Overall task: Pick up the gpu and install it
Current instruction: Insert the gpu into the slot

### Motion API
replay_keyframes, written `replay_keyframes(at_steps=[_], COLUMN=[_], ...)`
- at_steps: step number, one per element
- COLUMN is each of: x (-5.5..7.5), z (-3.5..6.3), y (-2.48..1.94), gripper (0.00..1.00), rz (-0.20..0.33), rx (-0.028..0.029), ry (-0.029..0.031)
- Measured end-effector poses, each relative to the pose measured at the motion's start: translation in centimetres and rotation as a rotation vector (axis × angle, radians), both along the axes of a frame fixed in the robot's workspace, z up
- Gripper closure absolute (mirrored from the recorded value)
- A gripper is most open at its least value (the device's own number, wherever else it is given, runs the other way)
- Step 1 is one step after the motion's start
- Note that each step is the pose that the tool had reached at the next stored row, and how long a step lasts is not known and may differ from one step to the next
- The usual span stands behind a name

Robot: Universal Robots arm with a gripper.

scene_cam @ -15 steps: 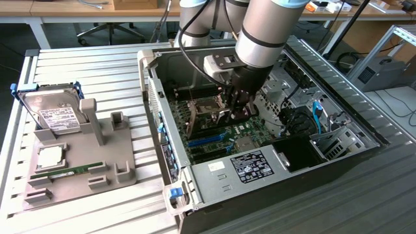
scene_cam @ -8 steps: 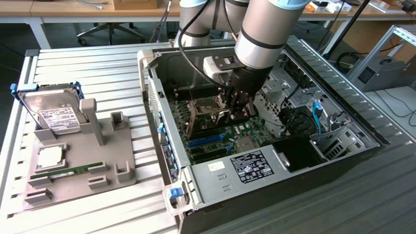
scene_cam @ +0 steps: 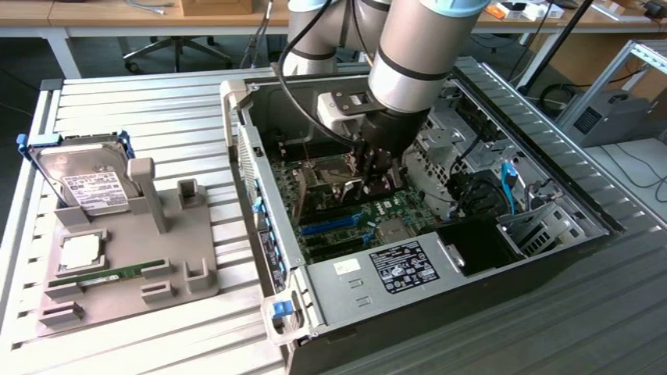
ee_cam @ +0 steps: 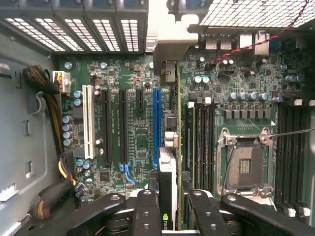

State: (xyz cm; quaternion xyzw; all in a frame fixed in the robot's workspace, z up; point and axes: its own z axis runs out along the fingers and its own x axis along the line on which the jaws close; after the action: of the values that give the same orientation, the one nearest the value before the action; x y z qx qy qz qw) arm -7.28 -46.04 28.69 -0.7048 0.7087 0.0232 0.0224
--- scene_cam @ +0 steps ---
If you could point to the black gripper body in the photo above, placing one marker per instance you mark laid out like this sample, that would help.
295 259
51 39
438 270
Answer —
393 131

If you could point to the green GPU with black cooler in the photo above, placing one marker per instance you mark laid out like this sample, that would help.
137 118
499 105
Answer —
328 191

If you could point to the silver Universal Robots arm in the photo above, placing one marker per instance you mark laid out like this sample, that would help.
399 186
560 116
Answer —
411 58

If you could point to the CPU socket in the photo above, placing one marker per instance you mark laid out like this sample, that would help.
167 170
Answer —
325 168

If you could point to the perforated metal disk bay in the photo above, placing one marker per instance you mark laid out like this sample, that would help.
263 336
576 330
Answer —
435 156

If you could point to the green motherboard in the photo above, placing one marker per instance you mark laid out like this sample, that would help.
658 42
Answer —
401 211

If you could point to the thin locking lever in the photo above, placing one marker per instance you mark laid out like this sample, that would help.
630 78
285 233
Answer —
307 150

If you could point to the silver chipset heatsink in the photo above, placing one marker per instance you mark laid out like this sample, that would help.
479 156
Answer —
393 230

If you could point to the blue expansion slot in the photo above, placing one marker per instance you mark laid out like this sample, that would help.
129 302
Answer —
333 225

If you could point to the grey power supply unit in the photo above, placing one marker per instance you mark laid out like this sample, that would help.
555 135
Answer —
344 289

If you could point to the slotted metal disk bay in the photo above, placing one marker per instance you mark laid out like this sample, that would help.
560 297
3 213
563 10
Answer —
542 234

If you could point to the orange and white box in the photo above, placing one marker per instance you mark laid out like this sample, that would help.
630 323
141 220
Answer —
506 11

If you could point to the blue case latch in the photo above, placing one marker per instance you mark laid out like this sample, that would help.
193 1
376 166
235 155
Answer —
280 308

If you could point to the black stand pole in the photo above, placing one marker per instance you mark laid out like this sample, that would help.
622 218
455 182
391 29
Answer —
563 31

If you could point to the white small box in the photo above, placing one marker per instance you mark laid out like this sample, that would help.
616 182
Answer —
544 12

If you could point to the grey machine box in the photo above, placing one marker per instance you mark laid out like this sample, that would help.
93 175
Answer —
615 117

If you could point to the open black PC case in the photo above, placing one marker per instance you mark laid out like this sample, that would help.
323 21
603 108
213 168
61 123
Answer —
520 304

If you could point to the brown cardboard box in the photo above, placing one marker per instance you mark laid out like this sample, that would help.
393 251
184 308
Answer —
219 8

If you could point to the black office chair base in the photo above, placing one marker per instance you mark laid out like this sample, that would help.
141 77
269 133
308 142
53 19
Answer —
177 47

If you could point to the grey plastic parts rack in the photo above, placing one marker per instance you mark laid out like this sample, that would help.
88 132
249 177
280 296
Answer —
120 242

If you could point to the hard disk with blue caddy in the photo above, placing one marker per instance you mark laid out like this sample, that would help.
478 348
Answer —
83 176

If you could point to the green RAM stick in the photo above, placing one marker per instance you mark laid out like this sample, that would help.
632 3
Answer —
104 275

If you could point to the silver CPU chip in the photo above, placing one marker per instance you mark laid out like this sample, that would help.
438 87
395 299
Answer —
80 252

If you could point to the black power adapter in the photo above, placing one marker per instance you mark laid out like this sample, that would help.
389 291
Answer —
654 8

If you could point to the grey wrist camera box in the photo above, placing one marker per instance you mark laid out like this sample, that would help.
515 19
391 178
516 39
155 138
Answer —
336 113

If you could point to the aluminium profile frame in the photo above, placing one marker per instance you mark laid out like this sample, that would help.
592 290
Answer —
599 81

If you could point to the wooden desk with white frame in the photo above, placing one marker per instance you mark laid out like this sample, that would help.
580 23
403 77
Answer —
104 17

